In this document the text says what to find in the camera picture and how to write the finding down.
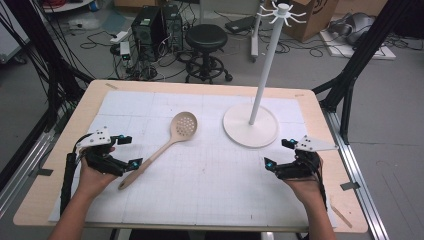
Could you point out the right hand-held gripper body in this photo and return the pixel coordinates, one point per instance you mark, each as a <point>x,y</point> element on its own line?
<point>300,163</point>

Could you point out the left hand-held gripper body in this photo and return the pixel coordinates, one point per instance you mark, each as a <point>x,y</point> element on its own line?
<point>96,137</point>

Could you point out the beige slotted spoon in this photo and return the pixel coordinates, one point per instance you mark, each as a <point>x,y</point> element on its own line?
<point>156,155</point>

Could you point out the white utensil stand with hooks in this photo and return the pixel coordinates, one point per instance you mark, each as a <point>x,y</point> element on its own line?
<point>250,131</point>

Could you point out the person's right hand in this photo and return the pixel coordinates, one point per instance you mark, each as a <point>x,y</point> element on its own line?
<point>305,190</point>

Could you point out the person's left hand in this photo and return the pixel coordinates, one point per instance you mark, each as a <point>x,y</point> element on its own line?
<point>93,181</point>

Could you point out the light wooden table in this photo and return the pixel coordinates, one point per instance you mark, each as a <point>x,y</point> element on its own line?
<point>91,95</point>

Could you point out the grey tape strip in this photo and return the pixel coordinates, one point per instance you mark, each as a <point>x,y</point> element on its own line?
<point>350,186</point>
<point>43,172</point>

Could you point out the thin wooden stick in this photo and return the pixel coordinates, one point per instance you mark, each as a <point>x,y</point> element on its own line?
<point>341,216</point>

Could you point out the white adapter box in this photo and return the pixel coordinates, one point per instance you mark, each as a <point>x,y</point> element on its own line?
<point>125,50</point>

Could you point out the white power strip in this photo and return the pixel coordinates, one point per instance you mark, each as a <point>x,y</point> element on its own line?
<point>119,36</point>

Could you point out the black computer tower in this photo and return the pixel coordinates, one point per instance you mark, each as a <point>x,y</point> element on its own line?
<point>146,30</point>
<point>173,26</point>

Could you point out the white floor board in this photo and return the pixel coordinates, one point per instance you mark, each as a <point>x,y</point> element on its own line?
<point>360,51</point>

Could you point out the cardboard box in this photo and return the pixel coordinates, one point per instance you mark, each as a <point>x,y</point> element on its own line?
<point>313,23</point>

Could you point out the black round stool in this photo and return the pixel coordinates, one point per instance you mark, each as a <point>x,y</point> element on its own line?
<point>206,36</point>

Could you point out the white round table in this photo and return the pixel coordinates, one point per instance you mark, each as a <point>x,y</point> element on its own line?
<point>66,6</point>

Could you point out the grey headset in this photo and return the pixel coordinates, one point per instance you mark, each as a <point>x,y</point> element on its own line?
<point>356,26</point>

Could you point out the aluminium rail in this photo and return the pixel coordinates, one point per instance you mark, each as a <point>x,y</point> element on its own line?
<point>356,180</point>
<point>23,170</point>

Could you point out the black metal frame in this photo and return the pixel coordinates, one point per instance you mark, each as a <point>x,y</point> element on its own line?
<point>40,40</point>
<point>366,46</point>

